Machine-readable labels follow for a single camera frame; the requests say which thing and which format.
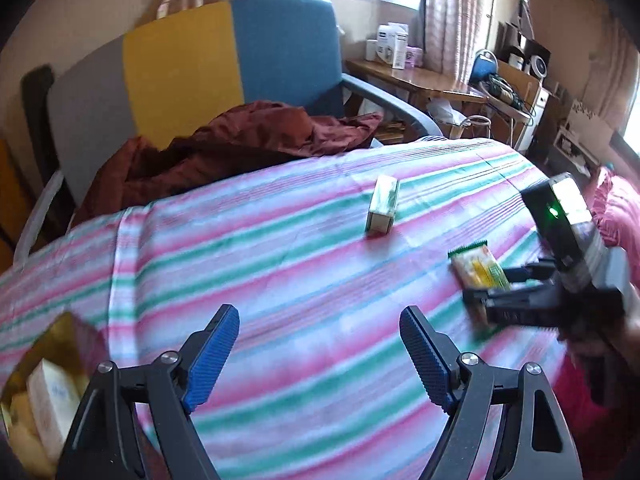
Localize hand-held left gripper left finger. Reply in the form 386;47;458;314
55;304;241;480

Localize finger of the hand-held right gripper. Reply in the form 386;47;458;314
462;284;561;328
502;259;557;286

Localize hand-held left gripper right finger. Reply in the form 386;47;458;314
399;305;583;480

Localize cracker packet with yellow label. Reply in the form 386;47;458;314
447;241;513;338

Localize gold tin box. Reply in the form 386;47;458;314
0;311;109;479

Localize red garment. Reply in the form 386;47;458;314
555;167;640;480

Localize white cabinet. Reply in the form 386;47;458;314
487;60;551;154

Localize striped tablecloth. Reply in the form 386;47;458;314
0;136;601;480

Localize small green carton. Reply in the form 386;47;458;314
365;175;401;237

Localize white plastic bag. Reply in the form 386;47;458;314
430;100;467;139

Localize white paper box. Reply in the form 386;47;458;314
26;359;86;461

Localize tan sponge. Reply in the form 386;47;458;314
7;392;41;443

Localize wooden side desk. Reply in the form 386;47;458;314
345;57;489;111

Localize maroon jacket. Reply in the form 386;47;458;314
75;101;384;223

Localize white carton with print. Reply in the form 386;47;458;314
377;22;410;69

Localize grey yellow blue chair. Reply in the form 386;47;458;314
12;0;444;261

